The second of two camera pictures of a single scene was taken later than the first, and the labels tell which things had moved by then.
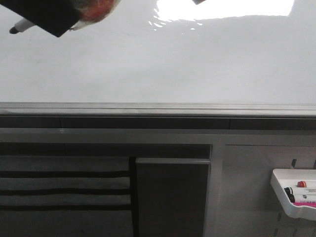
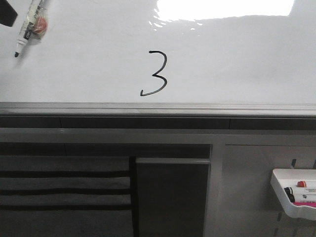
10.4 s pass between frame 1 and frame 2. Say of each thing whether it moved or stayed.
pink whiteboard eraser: stayed
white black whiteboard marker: moved
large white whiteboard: stayed
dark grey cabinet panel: stayed
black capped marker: stayed
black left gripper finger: moved
